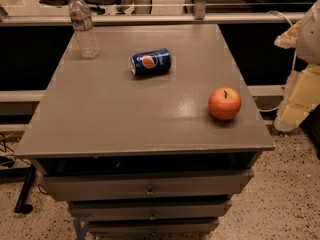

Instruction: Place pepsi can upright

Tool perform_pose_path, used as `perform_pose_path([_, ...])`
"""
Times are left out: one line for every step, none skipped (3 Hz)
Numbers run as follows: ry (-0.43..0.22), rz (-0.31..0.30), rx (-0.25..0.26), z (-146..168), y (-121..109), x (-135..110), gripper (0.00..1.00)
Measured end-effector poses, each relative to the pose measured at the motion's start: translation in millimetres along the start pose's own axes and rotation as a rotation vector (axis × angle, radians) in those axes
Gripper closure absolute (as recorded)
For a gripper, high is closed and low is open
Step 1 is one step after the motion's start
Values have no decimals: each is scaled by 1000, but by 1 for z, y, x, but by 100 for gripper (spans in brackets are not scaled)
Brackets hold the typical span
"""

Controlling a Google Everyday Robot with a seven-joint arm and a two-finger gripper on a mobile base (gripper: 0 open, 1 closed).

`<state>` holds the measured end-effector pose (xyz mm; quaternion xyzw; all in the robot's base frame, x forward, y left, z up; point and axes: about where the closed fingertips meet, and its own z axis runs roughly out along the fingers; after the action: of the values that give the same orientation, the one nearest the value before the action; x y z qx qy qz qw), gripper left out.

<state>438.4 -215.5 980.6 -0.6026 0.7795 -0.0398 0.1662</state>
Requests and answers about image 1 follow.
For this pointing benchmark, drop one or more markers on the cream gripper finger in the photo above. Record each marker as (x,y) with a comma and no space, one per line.
(301,96)
(288,38)

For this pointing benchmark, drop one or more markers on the red apple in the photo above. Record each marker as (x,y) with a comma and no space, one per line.
(224,103)

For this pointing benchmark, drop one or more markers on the grey bottom drawer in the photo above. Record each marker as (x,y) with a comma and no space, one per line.
(149,227)

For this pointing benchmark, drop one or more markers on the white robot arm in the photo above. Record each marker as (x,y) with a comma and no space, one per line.
(308,38)

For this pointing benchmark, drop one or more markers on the grey drawer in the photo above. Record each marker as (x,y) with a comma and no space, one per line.
(149,227)
(150,210)
(134,186)

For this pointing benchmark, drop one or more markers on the black floor stand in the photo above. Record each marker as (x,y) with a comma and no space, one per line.
(21,206)

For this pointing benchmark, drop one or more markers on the grey middle drawer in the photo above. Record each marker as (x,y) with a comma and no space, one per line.
(150,210)

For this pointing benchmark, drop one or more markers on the clear plastic water bottle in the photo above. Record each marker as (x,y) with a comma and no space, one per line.
(81,19)

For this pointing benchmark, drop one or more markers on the grey top drawer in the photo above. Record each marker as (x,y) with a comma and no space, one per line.
(134,186)

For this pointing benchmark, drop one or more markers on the blue pepsi can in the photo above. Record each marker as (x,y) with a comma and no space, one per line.
(151,62)

